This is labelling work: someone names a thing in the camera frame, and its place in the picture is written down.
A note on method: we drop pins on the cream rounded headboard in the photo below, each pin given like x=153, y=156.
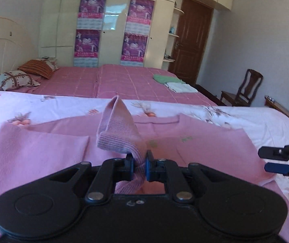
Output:
x=5, y=45

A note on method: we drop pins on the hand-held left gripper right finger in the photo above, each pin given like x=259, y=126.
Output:
x=148, y=168

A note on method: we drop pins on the orange striped pillow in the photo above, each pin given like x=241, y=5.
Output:
x=37, y=67

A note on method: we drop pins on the brown wooden door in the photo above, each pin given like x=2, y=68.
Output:
x=192, y=40

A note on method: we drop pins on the white floral bed sheet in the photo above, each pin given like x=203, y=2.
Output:
x=248, y=121

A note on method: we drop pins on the teal bottle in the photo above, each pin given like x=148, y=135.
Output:
x=172, y=29

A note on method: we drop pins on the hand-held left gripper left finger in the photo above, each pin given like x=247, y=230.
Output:
x=130, y=168

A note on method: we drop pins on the pink checked bed sheet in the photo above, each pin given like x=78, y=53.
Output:
x=124, y=81

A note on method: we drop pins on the purple wall poster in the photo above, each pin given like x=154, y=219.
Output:
x=139, y=12
x=92, y=7
x=86, y=45
x=133, y=48

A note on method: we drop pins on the white patterned pillow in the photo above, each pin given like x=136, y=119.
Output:
x=14, y=79

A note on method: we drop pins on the folded green cloth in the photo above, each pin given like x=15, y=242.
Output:
x=166, y=78

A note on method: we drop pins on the dark wooden chair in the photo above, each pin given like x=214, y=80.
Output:
x=248, y=86

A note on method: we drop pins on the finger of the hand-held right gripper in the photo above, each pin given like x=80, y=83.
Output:
x=275, y=167
x=270, y=153

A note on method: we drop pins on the cream glossy wardrobe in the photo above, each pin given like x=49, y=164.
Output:
x=114, y=7

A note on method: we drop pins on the folded white cloth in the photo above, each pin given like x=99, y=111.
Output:
x=182, y=87

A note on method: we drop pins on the cream corner shelves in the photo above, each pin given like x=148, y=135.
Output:
x=172, y=34

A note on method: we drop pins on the wooden cabinet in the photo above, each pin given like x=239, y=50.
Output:
x=281, y=107

